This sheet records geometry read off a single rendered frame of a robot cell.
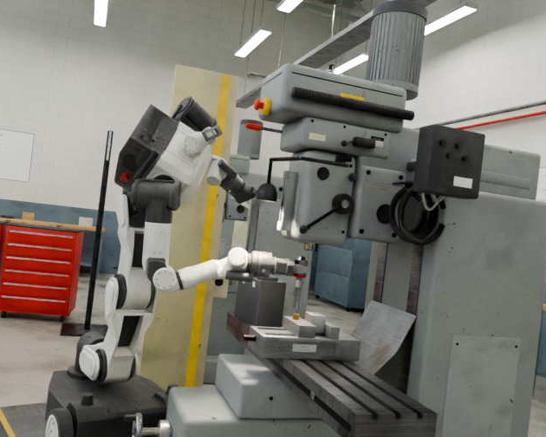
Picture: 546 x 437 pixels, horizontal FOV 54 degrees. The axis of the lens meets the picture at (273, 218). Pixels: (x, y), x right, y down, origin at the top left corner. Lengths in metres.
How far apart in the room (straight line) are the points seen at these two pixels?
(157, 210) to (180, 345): 1.95
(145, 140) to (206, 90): 1.76
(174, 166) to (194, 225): 1.67
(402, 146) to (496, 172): 0.42
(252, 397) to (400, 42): 1.32
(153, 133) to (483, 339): 1.37
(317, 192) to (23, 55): 9.63
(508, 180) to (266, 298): 1.05
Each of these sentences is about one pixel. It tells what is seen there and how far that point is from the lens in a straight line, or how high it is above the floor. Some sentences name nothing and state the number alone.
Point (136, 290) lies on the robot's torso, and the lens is 2.24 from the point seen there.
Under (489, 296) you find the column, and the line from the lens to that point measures 2.08.
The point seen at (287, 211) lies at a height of 1.41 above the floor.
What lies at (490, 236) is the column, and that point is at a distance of 2.06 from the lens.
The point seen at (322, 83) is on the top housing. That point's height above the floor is 1.84.
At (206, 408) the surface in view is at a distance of 1.87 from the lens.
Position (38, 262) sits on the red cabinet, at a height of 0.64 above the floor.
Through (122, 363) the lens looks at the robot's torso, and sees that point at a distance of 2.40.
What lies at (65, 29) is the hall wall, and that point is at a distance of 11.23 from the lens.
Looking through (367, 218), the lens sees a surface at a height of 1.42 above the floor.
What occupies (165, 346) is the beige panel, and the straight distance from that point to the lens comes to 3.66.
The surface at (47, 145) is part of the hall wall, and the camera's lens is 10.85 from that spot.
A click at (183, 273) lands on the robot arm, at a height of 1.16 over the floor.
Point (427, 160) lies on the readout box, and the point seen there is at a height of 1.61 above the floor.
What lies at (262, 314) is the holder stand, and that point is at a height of 0.99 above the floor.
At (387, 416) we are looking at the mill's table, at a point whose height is 0.93.
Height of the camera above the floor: 1.37
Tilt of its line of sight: level
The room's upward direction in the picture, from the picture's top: 7 degrees clockwise
